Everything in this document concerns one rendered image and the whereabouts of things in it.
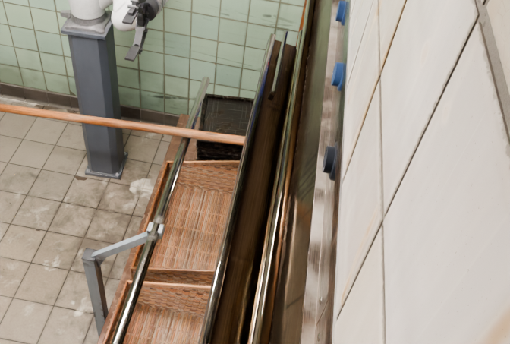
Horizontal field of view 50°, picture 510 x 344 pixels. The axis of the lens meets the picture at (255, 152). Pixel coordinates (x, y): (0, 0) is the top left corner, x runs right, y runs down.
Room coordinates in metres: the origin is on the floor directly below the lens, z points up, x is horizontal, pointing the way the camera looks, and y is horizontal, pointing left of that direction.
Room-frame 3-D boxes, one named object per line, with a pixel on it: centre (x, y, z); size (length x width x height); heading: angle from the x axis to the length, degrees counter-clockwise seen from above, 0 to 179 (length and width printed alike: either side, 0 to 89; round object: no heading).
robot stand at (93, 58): (2.12, 0.86, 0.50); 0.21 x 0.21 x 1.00; 2
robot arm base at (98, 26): (2.12, 0.88, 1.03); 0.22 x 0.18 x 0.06; 92
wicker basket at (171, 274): (1.31, 0.14, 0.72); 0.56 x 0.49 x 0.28; 179
